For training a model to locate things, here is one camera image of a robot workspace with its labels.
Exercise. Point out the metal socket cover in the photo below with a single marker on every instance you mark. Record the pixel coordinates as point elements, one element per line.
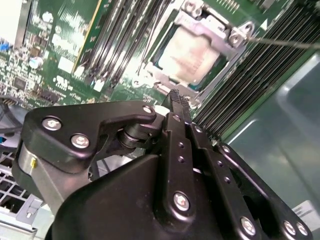
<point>207,29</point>

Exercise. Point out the silver CPU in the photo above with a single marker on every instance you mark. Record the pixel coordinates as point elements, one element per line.
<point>190,55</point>

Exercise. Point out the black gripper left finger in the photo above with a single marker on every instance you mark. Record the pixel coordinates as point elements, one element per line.
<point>175,162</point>

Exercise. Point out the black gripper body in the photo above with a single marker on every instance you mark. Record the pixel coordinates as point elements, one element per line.
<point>112,212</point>

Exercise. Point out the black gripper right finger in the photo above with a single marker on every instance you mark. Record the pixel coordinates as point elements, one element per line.
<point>220,170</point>

